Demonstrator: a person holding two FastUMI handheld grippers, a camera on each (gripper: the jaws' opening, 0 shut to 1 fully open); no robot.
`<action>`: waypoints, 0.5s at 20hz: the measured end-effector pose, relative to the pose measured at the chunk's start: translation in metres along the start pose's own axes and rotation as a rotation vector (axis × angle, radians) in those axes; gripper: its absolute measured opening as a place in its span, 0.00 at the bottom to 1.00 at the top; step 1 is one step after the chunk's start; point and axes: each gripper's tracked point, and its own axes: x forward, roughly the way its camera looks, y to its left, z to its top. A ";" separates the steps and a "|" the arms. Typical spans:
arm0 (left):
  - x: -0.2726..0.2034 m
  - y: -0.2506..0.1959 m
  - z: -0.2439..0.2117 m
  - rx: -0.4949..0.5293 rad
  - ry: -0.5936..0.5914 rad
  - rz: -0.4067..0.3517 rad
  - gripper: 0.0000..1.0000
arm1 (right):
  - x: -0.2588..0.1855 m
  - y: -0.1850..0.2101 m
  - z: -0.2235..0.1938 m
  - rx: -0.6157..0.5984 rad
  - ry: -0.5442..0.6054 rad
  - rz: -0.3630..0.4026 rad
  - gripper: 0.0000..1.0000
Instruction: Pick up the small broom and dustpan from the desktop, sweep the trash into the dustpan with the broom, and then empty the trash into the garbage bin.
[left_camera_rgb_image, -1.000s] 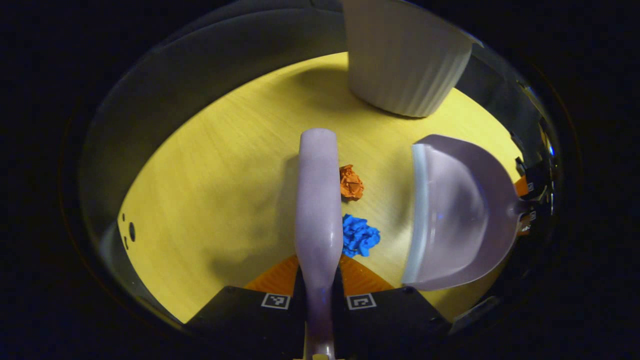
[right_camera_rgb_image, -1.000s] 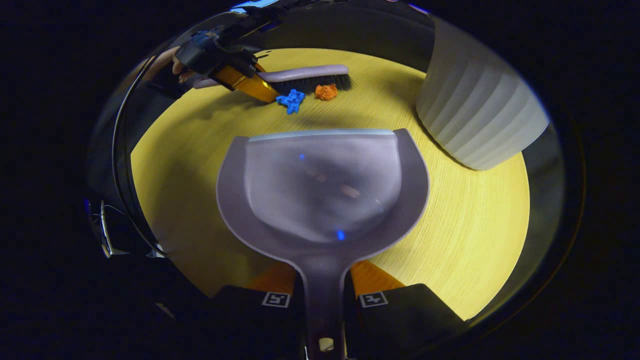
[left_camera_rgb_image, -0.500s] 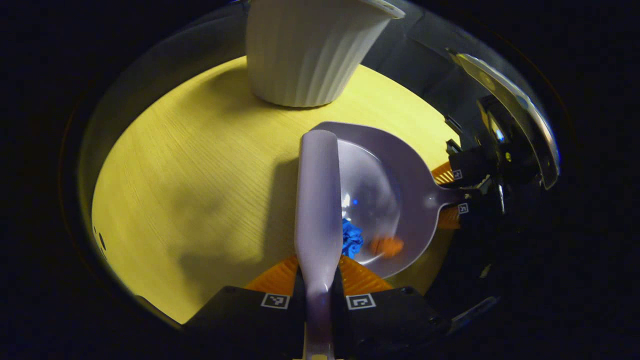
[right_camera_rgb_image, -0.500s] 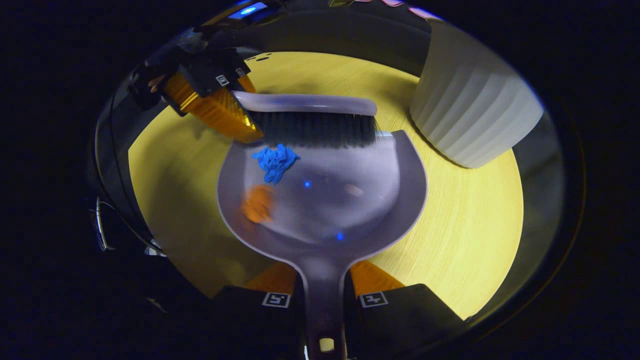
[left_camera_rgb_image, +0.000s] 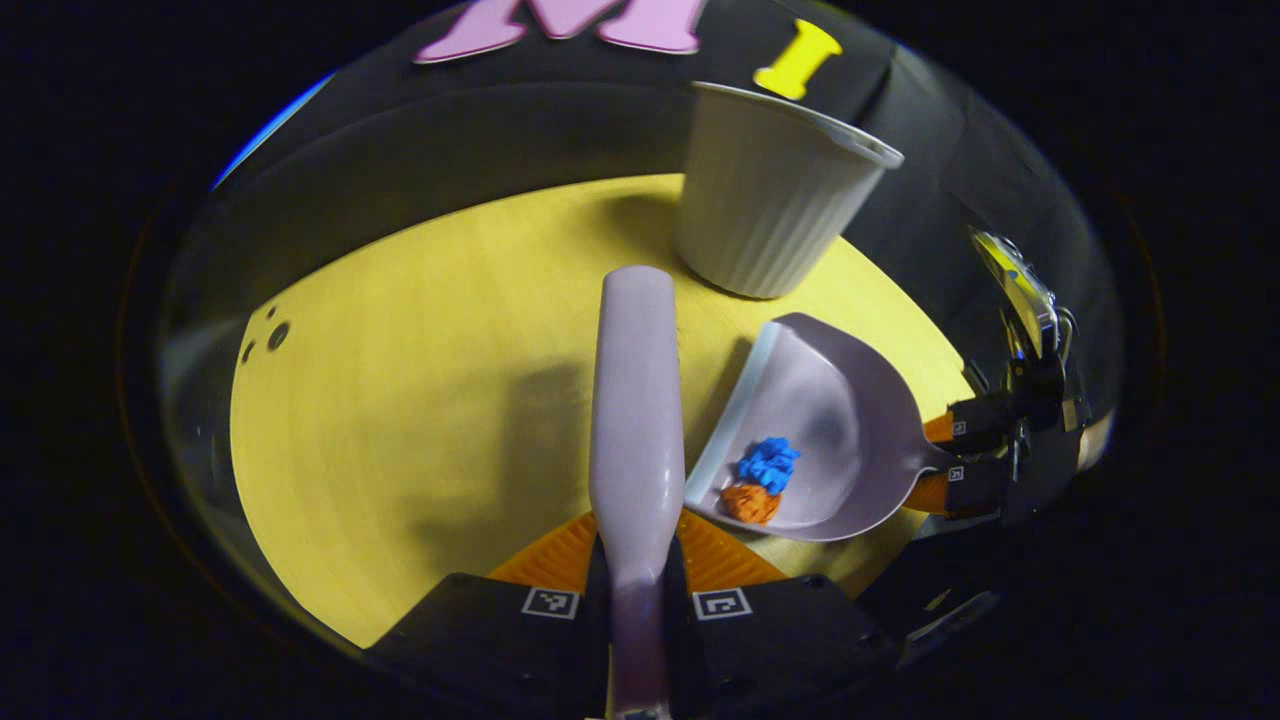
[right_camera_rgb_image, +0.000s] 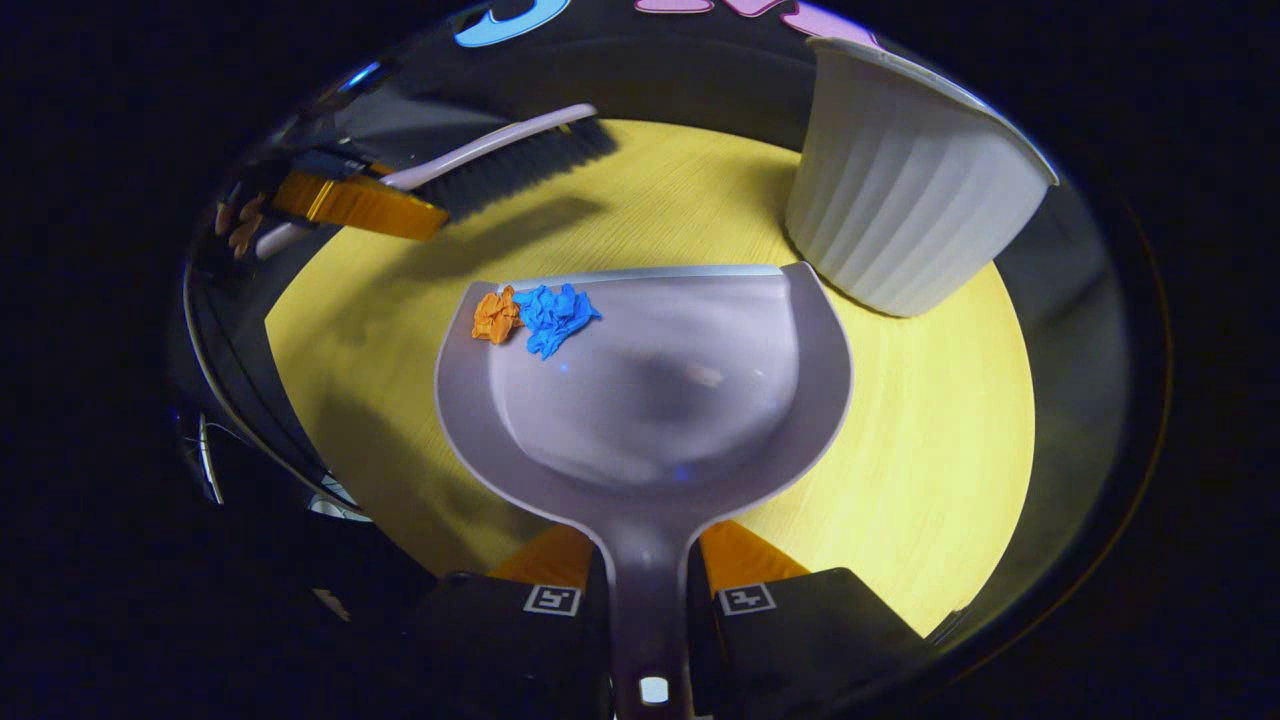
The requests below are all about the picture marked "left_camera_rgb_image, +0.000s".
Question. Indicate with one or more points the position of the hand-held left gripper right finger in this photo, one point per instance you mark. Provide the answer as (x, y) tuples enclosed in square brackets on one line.
[(780, 635)]

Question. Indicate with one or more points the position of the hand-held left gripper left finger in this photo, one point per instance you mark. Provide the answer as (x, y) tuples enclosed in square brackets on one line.
[(480, 630)]

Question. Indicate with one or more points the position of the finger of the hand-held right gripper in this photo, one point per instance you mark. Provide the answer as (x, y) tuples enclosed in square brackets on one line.
[(978, 490), (980, 422)]

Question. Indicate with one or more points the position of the pink dustpan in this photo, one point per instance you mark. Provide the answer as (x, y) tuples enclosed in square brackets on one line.
[(850, 400)]

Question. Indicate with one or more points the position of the orange paper scrap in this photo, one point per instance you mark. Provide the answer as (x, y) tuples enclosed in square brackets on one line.
[(750, 503)]

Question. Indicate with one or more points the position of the blue paper scrap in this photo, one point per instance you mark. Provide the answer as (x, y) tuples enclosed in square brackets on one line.
[(768, 463)]

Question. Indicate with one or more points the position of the small pink broom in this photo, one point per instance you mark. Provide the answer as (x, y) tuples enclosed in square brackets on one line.
[(637, 400)]

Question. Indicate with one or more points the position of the white ribbed garbage bin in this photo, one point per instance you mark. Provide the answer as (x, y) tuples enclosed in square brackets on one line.
[(770, 200)]

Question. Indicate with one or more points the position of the metal spring clamp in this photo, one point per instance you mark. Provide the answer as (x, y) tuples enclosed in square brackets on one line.
[(1025, 285)]

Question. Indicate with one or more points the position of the black backdrop cloth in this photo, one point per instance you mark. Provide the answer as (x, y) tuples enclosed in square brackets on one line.
[(450, 140)]

